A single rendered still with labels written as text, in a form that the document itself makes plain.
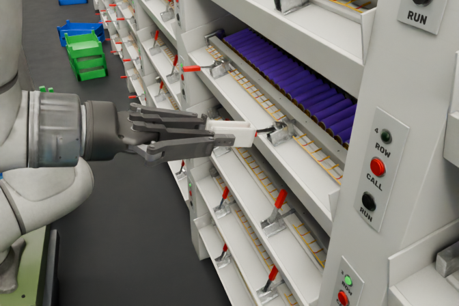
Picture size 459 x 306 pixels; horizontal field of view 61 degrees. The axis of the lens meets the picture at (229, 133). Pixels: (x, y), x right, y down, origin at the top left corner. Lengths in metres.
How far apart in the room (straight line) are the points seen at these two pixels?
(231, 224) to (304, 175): 0.50
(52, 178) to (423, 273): 0.86
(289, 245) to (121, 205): 1.05
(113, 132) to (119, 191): 1.26
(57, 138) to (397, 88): 0.35
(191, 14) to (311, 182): 0.54
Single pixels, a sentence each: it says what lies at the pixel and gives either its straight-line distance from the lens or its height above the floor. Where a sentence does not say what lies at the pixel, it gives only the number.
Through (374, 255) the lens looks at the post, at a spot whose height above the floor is 0.77.
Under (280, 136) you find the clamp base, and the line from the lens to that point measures 0.60.
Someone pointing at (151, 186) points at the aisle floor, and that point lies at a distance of 1.73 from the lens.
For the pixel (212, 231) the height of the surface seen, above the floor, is 0.16.
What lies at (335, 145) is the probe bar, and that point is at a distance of 0.55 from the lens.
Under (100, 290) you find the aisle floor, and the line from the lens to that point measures 1.40.
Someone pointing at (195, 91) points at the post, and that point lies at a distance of 1.01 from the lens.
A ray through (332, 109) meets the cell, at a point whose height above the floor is 0.80.
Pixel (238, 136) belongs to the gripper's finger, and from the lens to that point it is 0.56.
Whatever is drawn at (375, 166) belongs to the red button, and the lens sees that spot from 0.39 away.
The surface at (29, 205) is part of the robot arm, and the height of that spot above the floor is 0.43.
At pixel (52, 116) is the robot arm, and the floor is 0.88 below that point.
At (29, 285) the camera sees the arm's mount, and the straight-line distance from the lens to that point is 1.15.
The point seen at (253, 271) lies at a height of 0.36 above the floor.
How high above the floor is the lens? 1.09
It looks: 33 degrees down
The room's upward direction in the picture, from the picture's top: straight up
